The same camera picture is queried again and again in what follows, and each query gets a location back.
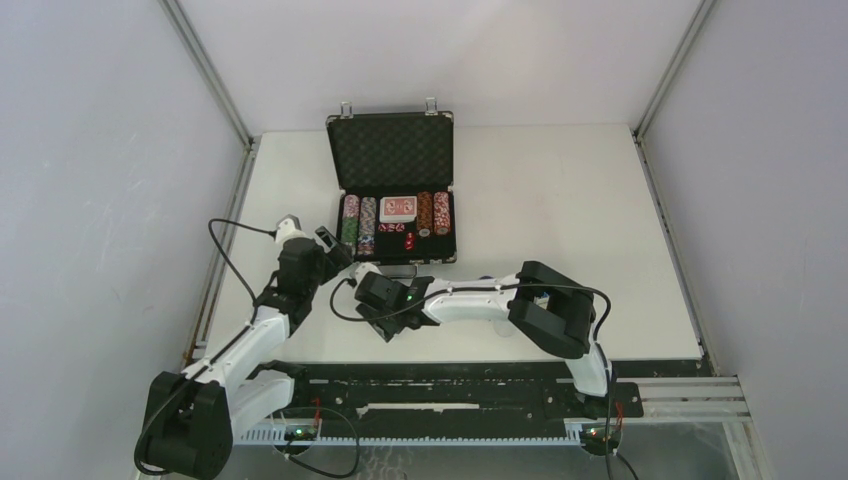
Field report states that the orange chip stack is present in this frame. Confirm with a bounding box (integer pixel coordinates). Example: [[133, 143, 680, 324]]
[[416, 191, 434, 238]]

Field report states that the controller board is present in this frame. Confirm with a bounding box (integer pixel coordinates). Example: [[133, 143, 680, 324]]
[[580, 425, 621, 443], [284, 426, 318, 443]]

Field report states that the right controller board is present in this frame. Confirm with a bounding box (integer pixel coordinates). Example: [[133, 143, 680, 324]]
[[580, 425, 621, 443]]

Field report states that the left mixed chip stack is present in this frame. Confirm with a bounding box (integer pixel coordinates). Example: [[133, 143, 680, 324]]
[[340, 194, 360, 255]]

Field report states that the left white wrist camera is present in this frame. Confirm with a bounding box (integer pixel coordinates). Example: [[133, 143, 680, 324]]
[[274, 214, 307, 246]]

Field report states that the red playing card deck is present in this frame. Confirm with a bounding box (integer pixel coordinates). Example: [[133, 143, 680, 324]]
[[378, 196, 418, 223]]

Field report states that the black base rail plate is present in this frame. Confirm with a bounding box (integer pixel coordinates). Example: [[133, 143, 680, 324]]
[[285, 360, 714, 441]]

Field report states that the black aluminium poker case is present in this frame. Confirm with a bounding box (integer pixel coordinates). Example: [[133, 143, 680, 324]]
[[325, 98, 458, 266]]

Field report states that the white cable duct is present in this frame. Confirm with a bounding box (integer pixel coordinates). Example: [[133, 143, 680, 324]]
[[231, 423, 584, 446]]

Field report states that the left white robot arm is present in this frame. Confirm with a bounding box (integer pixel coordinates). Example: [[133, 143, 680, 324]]
[[133, 216, 352, 479]]

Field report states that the red white chip stack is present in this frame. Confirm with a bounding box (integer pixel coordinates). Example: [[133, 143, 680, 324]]
[[433, 191, 451, 235]]

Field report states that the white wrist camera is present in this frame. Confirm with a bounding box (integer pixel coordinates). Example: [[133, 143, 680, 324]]
[[274, 214, 307, 246], [353, 262, 382, 283]]

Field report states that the left controller board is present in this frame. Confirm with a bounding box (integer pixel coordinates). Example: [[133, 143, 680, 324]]
[[284, 426, 318, 443]]

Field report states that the mixed chip stack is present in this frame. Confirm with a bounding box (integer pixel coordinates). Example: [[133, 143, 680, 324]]
[[340, 194, 360, 255], [357, 197, 377, 256]]

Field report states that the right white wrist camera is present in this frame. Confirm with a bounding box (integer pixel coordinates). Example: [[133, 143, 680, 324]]
[[353, 262, 382, 283]]

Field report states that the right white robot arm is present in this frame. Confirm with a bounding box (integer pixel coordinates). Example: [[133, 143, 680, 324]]
[[352, 261, 618, 419]]

